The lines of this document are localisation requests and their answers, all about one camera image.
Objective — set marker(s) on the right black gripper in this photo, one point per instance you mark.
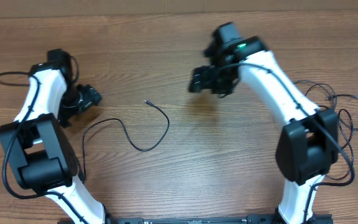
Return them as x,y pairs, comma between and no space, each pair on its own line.
198,79

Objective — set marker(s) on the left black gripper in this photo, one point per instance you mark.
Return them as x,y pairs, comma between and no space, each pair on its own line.
90,96

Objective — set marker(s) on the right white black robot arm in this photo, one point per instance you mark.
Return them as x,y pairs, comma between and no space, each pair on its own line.
308,143

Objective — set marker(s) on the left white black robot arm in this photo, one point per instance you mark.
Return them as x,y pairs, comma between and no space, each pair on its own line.
36,149

